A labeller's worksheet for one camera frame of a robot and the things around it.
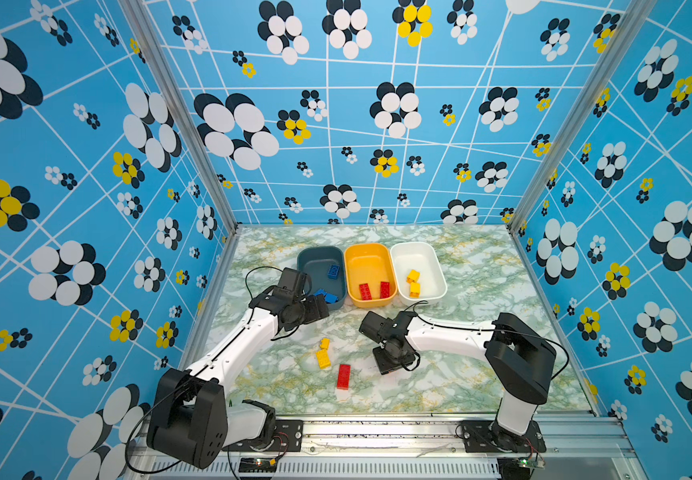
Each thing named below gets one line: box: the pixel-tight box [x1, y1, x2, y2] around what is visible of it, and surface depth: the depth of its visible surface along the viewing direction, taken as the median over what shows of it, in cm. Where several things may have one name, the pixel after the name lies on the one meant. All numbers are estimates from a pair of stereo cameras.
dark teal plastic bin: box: [297, 246, 347, 311], surface depth 107 cm
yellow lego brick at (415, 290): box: [410, 282, 421, 299], surface depth 101 cm
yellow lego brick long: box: [316, 349, 331, 369], surface depth 87 cm
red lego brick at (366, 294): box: [359, 283, 372, 301], surface depth 101 cm
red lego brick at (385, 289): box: [380, 281, 391, 299], surface depth 100 cm
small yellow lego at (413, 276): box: [406, 269, 421, 283], surface depth 104 cm
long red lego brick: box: [337, 364, 351, 390], surface depth 84 cm
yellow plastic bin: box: [344, 243, 398, 309], surface depth 104 cm
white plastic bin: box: [390, 242, 448, 305], surface depth 106 cm
